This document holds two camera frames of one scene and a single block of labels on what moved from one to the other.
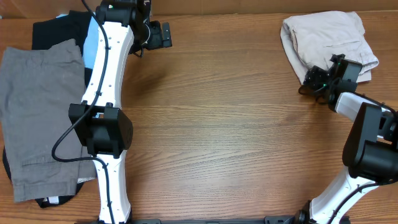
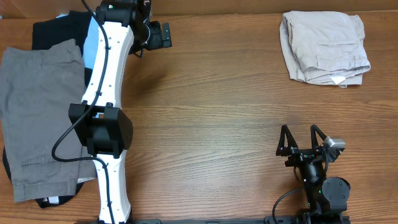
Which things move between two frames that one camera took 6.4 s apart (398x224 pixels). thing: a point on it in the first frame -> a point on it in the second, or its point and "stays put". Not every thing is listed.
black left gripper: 157,41 stays put
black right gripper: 312,76 -> 301,156
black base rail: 268,219 stays put
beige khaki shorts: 312,39 stays put
